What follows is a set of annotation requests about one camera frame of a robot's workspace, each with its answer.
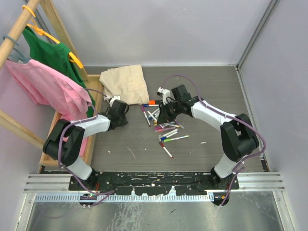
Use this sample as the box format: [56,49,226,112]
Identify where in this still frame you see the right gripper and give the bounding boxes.
[157,101,181,125]

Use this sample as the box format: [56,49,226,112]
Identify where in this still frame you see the magenta end rainbow pen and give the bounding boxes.
[154,124,180,130]

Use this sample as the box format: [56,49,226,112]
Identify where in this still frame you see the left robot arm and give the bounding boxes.
[42,100,129,191]

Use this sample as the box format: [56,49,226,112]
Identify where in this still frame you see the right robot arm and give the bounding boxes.
[157,85,259,190]

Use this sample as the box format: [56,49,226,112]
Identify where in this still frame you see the yellow end rainbow pen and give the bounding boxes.
[159,122,180,128]

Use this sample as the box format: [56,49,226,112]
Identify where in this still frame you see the lilac pen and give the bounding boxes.
[154,128,169,132]

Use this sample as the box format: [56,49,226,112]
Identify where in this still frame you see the green cap rainbow pen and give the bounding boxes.
[164,135,190,142]

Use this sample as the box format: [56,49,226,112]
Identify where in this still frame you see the red cap white pen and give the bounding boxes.
[159,141,173,158]

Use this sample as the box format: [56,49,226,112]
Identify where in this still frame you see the grey end white marker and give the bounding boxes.
[158,128,179,139]

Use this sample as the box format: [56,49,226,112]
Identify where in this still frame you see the blue end white marker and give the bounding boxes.
[159,131,178,141]

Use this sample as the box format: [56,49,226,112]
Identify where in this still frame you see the orange black highlighter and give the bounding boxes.
[149,100,163,105]

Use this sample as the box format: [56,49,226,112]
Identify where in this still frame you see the beige folded cloth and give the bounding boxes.
[99,64,150,105]

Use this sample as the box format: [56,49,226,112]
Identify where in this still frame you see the wooden clothes rack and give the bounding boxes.
[0,0,104,169]

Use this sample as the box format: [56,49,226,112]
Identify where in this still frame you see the pink shirt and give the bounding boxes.
[5,59,93,157]

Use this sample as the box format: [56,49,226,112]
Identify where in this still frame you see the green shirt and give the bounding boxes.
[22,26,96,120]

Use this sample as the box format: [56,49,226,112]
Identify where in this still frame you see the grey hanger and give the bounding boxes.
[2,35,31,64]

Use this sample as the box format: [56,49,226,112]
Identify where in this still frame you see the yellow hanger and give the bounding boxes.
[22,5,83,69]

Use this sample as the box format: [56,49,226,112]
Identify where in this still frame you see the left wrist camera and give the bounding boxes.
[104,95,120,106]

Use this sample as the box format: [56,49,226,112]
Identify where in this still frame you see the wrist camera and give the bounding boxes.
[104,95,120,106]
[156,87,170,105]

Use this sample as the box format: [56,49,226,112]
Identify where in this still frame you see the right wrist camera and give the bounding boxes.
[156,87,170,105]

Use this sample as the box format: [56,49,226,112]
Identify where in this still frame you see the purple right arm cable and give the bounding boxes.
[161,75,267,207]

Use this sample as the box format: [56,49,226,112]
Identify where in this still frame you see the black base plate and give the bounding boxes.
[83,172,232,196]

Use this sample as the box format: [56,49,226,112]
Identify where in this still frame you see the grey cable duct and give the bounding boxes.
[34,192,214,203]

